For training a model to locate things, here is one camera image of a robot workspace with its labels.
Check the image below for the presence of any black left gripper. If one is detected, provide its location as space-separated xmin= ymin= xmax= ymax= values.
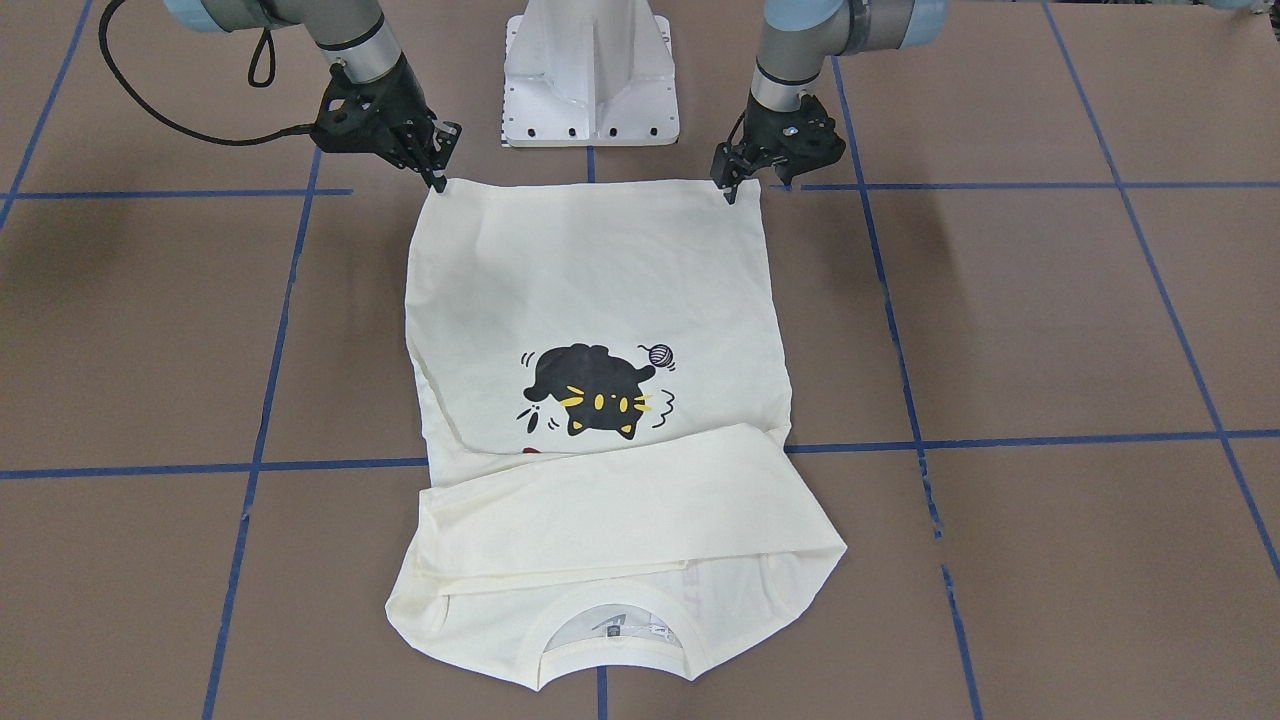
xmin=710 ymin=95 xmax=846 ymax=205

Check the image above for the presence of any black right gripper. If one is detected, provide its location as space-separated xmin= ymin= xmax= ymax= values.
xmin=310 ymin=56 xmax=463 ymax=193

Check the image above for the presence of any cream long-sleeve cat shirt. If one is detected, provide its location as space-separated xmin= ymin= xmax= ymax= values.
xmin=385 ymin=179 xmax=846 ymax=691

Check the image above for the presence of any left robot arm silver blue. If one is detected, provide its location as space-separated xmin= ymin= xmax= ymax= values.
xmin=710 ymin=1 xmax=950 ymax=204

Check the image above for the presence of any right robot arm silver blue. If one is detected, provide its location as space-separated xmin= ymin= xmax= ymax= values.
xmin=165 ymin=1 xmax=462 ymax=192

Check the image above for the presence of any white camera mast base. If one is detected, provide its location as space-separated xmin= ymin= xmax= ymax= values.
xmin=500 ymin=1 xmax=681 ymax=149

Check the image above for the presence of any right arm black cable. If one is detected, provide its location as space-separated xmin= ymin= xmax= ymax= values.
xmin=99 ymin=0 xmax=321 ymax=149

